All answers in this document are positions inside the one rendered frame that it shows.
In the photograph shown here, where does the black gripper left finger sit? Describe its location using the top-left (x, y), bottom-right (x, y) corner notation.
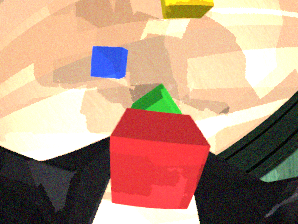
top-left (0, 136), bottom-right (110, 224)

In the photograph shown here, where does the red block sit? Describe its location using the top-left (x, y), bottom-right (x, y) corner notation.
top-left (109, 108), bottom-right (210, 209)

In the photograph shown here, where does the blue block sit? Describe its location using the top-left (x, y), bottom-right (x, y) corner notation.
top-left (90, 45), bottom-right (128, 80)

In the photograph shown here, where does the yellow block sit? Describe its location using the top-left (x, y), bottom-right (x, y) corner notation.
top-left (161, 0), bottom-right (214, 20)

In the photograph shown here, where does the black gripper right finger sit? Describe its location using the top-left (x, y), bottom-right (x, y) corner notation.
top-left (194, 151), bottom-right (298, 224)

